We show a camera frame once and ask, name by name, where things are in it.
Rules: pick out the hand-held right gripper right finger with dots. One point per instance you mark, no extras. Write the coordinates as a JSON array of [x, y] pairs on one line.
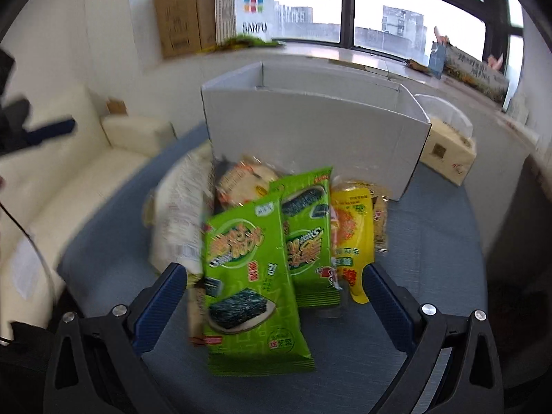
[[387, 306]]

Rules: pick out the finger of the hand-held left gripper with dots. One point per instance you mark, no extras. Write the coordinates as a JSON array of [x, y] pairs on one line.
[[49, 130]]

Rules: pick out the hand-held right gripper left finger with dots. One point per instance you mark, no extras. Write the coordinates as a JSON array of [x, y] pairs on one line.
[[160, 302]]

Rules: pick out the large green seaweed snack packet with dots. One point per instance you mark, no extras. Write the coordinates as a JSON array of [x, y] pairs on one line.
[[250, 276]]

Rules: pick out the white cardboard box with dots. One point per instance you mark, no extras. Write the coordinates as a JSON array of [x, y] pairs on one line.
[[310, 138]]

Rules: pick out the red-edged brown snack packet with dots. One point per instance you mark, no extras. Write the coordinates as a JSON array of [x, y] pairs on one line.
[[196, 310]]

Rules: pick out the cream sofa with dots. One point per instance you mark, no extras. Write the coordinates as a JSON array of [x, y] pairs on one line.
[[64, 181]]

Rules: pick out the small brown cardboard piece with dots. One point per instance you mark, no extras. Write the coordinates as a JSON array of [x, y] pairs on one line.
[[116, 106]]

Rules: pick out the yellow snack packet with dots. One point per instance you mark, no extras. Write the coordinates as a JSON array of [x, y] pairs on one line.
[[351, 241]]

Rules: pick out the brown clear snack packet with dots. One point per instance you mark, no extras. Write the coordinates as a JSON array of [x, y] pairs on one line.
[[380, 224]]

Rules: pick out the white printed snack packet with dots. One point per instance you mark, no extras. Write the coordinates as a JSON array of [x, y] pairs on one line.
[[181, 215]]

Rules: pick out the small green seaweed snack packet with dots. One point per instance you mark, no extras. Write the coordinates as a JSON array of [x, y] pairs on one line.
[[308, 241]]

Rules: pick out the orange and white snack packet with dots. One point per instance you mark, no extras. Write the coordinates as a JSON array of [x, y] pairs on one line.
[[241, 181]]

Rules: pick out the beige tissue box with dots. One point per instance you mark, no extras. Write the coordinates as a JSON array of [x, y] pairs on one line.
[[448, 155]]

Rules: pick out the wide brown cardboard carton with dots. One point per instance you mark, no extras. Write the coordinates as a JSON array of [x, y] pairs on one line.
[[177, 19]]

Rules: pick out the narrow brown cardboard carton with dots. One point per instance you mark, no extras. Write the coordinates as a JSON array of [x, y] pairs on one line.
[[206, 13]]

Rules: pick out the clear plastic container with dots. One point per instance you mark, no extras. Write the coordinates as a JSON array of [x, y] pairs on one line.
[[448, 108]]

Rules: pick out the stack of white flat boxes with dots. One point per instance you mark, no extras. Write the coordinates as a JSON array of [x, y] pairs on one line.
[[224, 8]]

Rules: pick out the green packet on windowsill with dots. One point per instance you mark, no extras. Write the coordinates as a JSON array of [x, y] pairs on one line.
[[250, 42]]

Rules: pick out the white bag with coloured squares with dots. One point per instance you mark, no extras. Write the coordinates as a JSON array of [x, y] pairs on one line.
[[254, 4]]

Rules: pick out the small brown flat packet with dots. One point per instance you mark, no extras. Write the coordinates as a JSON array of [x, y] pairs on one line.
[[416, 66]]

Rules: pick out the long printed landscape box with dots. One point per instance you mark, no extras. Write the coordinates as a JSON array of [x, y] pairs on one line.
[[472, 72]]

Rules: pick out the black window frame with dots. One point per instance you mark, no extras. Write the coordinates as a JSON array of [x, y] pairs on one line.
[[347, 8]]

